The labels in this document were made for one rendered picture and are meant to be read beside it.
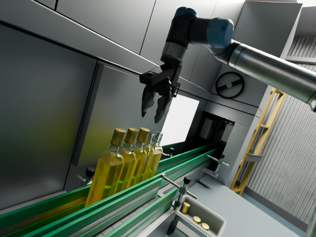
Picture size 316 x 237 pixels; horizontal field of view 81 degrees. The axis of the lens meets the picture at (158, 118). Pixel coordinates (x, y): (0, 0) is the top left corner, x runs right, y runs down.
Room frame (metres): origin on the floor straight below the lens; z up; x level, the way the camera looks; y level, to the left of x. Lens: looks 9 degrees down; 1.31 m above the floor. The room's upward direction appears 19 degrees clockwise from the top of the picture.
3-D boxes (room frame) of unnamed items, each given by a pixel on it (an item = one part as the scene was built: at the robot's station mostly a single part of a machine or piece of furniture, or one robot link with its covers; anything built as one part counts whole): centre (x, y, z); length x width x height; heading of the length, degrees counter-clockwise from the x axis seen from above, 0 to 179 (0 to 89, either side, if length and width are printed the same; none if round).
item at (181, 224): (0.77, -0.29, 0.79); 0.27 x 0.17 x 0.08; 60
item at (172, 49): (0.63, 0.02, 1.43); 0.08 x 0.08 x 0.05
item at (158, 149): (0.71, -0.03, 0.99); 0.06 x 0.06 x 0.21; 59
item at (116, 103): (0.96, -0.01, 1.15); 0.90 x 0.03 x 0.34; 150
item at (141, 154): (0.61, 0.03, 0.99); 0.06 x 0.06 x 0.21; 59
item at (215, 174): (1.26, -0.49, 0.90); 0.17 x 0.05 x 0.23; 60
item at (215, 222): (0.75, -0.31, 0.80); 0.22 x 0.17 x 0.09; 60
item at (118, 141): (0.51, 0.09, 1.14); 0.04 x 0.04 x 0.04
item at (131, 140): (0.56, 0.06, 1.14); 0.04 x 0.04 x 0.04
